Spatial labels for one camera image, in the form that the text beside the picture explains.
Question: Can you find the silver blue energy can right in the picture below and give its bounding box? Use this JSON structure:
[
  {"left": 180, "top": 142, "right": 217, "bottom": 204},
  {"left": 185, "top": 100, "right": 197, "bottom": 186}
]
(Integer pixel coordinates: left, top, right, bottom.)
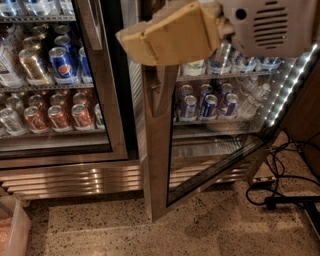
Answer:
[{"left": 257, "top": 57, "right": 281, "bottom": 71}]

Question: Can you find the clear water bottle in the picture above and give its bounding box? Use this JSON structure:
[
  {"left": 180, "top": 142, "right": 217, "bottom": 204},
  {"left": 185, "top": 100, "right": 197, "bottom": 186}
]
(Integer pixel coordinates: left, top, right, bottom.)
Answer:
[
  {"left": 238, "top": 83, "right": 270, "bottom": 119},
  {"left": 240, "top": 75, "right": 258, "bottom": 96}
]

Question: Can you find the silver blue energy can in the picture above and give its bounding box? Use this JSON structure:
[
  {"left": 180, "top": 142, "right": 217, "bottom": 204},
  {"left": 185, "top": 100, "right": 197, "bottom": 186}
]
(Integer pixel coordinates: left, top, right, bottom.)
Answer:
[
  {"left": 208, "top": 41, "right": 231, "bottom": 75},
  {"left": 233, "top": 53, "right": 256, "bottom": 73},
  {"left": 257, "top": 57, "right": 281, "bottom": 71}
]

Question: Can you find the blue Pepsi can lower left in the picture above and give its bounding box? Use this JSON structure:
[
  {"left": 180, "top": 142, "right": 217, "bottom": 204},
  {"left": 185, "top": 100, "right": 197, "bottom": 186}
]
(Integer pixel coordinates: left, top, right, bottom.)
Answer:
[{"left": 180, "top": 95, "right": 197, "bottom": 120}]

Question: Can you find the blue Pepsi can lower middle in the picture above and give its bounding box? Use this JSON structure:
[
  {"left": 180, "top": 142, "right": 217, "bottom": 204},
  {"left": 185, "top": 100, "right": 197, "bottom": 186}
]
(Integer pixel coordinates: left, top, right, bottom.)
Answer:
[{"left": 200, "top": 94, "right": 218, "bottom": 118}]

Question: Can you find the translucent plastic bin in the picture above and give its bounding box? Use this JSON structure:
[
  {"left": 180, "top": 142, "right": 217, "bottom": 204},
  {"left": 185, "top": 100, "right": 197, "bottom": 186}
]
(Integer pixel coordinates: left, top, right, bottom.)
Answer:
[{"left": 0, "top": 196, "right": 31, "bottom": 256}]

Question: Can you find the red cola can middle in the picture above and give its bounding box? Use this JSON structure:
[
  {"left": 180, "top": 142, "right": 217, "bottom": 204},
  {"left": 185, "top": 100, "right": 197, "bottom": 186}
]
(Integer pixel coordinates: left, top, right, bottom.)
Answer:
[{"left": 48, "top": 105, "right": 72, "bottom": 132}]

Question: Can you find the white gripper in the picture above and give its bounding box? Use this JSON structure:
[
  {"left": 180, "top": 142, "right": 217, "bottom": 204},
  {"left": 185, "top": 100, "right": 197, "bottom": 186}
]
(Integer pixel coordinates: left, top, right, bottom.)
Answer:
[{"left": 218, "top": 0, "right": 320, "bottom": 57}]

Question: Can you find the blue pepsi can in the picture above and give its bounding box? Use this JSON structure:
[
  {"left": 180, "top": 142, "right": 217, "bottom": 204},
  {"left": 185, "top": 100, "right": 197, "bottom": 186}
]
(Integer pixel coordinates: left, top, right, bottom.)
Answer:
[
  {"left": 219, "top": 93, "right": 239, "bottom": 119},
  {"left": 200, "top": 94, "right": 218, "bottom": 118},
  {"left": 49, "top": 47, "right": 79, "bottom": 85},
  {"left": 180, "top": 95, "right": 197, "bottom": 120}
]

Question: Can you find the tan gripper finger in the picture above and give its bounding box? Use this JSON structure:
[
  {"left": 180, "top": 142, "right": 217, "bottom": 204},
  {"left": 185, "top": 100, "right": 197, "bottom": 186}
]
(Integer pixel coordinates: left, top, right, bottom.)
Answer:
[{"left": 116, "top": 0, "right": 234, "bottom": 66}]

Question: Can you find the blue Pepsi can lower right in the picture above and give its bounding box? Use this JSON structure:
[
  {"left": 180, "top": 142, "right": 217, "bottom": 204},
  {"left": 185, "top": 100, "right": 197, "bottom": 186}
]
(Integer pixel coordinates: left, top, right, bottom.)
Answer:
[{"left": 219, "top": 93, "right": 239, "bottom": 119}]

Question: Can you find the white green soda can right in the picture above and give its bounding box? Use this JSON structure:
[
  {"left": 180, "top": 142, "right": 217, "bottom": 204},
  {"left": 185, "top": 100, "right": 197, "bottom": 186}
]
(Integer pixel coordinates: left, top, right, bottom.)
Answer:
[{"left": 182, "top": 60, "right": 206, "bottom": 76}]

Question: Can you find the red cola can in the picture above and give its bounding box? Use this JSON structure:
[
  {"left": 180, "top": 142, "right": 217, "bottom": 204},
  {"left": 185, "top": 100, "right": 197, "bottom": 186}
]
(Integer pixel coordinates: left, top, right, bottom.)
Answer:
[
  {"left": 24, "top": 106, "right": 49, "bottom": 133},
  {"left": 48, "top": 105, "right": 72, "bottom": 132},
  {"left": 71, "top": 104, "right": 94, "bottom": 131}
]

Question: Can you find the glass fridge door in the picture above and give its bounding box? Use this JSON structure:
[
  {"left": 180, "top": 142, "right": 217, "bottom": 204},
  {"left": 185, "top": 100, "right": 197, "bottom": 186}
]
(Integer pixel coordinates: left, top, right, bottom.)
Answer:
[
  {"left": 119, "top": 0, "right": 320, "bottom": 224},
  {"left": 0, "top": 0, "right": 126, "bottom": 169}
]

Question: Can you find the black power cable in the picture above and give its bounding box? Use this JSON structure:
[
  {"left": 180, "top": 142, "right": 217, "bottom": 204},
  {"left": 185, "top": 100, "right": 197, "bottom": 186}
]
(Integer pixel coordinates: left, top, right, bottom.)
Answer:
[{"left": 245, "top": 133, "right": 320, "bottom": 210}]

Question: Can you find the silver diet cola can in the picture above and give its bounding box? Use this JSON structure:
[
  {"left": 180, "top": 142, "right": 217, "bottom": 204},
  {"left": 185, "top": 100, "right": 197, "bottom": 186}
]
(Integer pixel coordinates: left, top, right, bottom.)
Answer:
[{"left": 0, "top": 108, "right": 26, "bottom": 136}]

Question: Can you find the silver blue energy can left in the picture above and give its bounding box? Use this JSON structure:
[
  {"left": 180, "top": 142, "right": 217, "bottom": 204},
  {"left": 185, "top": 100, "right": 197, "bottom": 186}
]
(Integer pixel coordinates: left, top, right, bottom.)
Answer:
[{"left": 208, "top": 41, "right": 231, "bottom": 75}]

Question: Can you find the steel fridge bottom grille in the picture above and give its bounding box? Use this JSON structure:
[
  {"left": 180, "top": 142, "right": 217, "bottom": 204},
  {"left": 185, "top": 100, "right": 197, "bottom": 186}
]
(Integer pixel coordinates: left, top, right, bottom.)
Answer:
[{"left": 0, "top": 155, "right": 262, "bottom": 200}]

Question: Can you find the red cola can left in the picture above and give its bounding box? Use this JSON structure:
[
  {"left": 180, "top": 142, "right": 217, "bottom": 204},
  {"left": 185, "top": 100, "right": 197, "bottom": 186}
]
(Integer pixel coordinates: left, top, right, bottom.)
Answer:
[{"left": 24, "top": 106, "right": 49, "bottom": 133}]

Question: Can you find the blue Pepsi can front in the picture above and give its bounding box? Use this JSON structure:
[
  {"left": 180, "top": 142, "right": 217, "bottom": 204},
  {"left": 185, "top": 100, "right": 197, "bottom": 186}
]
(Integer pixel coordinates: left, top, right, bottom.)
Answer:
[{"left": 49, "top": 47, "right": 79, "bottom": 85}]

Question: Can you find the clear water bottle back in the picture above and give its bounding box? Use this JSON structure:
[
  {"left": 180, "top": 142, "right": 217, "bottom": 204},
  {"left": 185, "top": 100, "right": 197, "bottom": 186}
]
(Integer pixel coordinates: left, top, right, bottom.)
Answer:
[{"left": 240, "top": 75, "right": 258, "bottom": 96}]

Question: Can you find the gold soda can front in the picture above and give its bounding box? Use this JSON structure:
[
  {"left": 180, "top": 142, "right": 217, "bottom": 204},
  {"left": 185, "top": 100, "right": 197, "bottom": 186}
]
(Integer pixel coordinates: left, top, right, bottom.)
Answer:
[{"left": 19, "top": 49, "right": 53, "bottom": 87}]

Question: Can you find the silver blue energy can middle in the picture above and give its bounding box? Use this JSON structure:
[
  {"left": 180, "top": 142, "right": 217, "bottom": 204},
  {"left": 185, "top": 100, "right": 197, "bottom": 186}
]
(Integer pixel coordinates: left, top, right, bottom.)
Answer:
[{"left": 233, "top": 53, "right": 256, "bottom": 73}]

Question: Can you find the clear water bottle front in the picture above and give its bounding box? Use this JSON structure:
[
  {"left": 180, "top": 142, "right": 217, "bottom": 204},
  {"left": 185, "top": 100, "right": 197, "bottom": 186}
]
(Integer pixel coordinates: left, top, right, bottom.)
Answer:
[{"left": 238, "top": 83, "right": 270, "bottom": 119}]

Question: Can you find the red cola can right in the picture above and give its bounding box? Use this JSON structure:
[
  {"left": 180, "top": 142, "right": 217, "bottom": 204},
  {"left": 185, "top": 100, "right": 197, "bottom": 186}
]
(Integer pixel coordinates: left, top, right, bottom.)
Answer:
[{"left": 71, "top": 104, "right": 94, "bottom": 131}]

